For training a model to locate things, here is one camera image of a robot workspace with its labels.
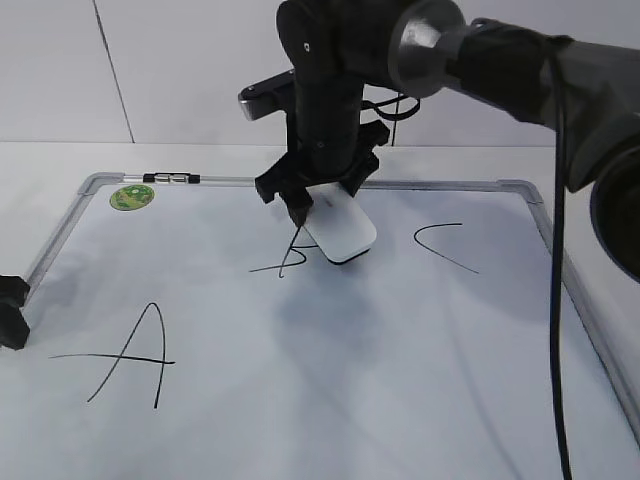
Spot white board eraser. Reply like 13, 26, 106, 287
303, 183, 377, 264

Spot white board with grey frame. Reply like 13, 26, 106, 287
0, 171, 640, 480

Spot round green magnet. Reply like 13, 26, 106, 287
109, 184, 155, 212

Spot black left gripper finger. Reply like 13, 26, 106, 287
0, 275, 30, 350

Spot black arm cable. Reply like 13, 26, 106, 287
542, 33, 574, 480

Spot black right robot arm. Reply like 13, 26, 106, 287
251, 1, 639, 278

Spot black silver hanging clip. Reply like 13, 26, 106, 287
142, 172, 201, 185

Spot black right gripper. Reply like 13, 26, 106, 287
255, 1, 389, 226

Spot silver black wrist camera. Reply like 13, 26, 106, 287
238, 69, 295, 121

